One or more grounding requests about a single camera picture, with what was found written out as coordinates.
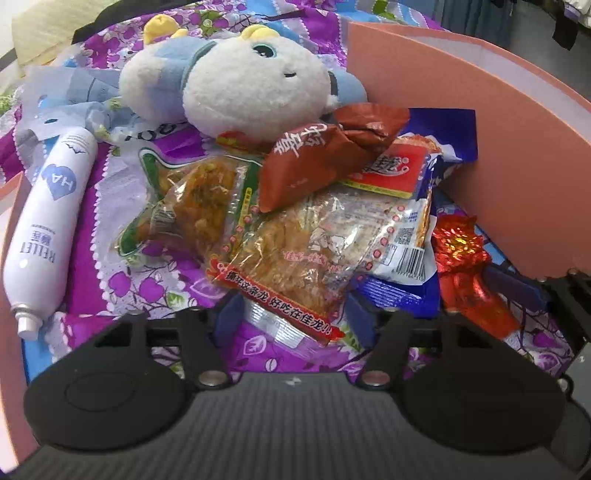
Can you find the pink cardboard box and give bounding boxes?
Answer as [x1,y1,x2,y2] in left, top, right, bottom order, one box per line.
[346,21,591,282]

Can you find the dark red snack packet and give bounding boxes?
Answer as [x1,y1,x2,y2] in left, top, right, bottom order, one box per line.
[259,104,411,213]

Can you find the red label snack packet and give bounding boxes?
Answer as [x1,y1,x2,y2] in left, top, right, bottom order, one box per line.
[339,136,432,199]

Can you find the light blue plastic bag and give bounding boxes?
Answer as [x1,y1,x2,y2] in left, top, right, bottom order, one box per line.
[16,65,222,160]

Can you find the red foil candy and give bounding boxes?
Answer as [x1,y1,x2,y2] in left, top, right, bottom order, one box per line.
[431,216,520,342]

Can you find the cream quilted headboard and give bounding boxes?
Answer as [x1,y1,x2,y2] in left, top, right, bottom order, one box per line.
[11,0,107,65]

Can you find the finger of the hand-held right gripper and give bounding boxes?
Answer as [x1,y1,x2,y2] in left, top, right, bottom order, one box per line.
[482,265,591,333]

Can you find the clear red-bordered snack packet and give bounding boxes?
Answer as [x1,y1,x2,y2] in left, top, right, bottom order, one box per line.
[205,185,398,344]

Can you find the white spray bottle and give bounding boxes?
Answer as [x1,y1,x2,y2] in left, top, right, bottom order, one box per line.
[2,127,100,342]

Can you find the blue snack packet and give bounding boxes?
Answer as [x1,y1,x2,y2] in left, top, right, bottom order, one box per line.
[355,108,478,321]

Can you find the pink box lid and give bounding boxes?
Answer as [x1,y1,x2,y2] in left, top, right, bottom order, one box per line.
[0,171,40,467]

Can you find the green-edged snack packet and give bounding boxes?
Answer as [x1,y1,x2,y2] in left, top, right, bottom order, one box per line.
[111,154,259,266]

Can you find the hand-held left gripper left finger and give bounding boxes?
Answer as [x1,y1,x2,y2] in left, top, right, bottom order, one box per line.
[85,293,245,391]

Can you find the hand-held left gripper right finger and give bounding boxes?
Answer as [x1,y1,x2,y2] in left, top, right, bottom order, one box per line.
[346,293,504,391]

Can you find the white blue plush toy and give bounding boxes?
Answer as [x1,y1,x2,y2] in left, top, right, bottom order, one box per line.
[119,14,370,141]

